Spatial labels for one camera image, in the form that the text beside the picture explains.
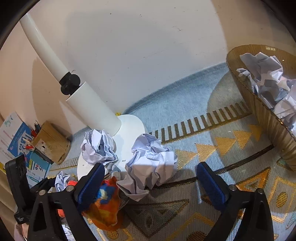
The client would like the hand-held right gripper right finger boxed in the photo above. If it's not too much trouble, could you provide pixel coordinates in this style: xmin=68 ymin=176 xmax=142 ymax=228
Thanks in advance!
xmin=196 ymin=161 xmax=274 ymax=241

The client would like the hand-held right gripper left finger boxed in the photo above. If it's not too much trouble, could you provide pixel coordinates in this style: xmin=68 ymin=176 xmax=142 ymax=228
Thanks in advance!
xmin=27 ymin=163 xmax=105 ymax=241

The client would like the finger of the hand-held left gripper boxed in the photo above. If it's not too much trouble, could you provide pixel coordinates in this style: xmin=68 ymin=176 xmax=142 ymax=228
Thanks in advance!
xmin=29 ymin=178 xmax=56 ymax=196

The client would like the paper ball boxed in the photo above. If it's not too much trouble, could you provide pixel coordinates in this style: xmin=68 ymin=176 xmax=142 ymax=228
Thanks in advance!
xmin=80 ymin=129 xmax=118 ymax=166
xmin=54 ymin=171 xmax=71 ymax=192
xmin=116 ymin=133 xmax=179 ymax=202

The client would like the gold ribbed bowl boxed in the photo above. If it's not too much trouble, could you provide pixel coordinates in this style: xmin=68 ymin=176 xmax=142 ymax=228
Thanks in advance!
xmin=226 ymin=44 xmax=296 ymax=171

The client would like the pile of papers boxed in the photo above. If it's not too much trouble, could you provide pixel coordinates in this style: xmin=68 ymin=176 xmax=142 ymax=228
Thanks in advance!
xmin=236 ymin=52 xmax=296 ymax=131

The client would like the wooden pen holder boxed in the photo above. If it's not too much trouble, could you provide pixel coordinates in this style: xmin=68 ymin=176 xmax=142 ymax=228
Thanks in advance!
xmin=31 ymin=120 xmax=72 ymax=165

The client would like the patterned woven mat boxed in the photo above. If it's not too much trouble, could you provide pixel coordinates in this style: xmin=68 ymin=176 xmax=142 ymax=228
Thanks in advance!
xmin=48 ymin=61 xmax=296 ymax=241

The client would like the white desk lamp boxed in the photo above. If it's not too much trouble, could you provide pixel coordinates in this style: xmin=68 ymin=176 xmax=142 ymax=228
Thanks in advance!
xmin=19 ymin=13 xmax=146 ymax=184

